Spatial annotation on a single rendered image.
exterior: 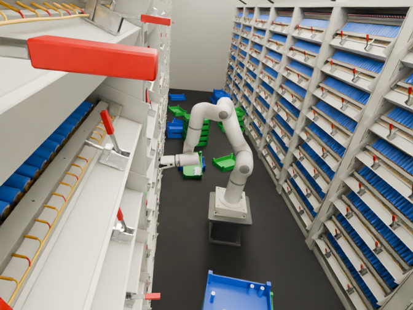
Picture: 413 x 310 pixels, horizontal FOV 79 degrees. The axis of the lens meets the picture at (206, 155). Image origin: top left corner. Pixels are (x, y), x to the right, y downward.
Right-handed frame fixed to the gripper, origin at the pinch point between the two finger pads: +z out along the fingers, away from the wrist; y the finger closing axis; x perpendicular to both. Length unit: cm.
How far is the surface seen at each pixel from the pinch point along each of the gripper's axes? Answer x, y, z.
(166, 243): -62, -18, -2
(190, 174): -64, 72, -26
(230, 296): -27, -83, -38
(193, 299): -65, -60, -20
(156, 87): 58, -25, -12
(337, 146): 1, -1, -133
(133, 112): 72, -96, -13
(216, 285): -26, -77, -33
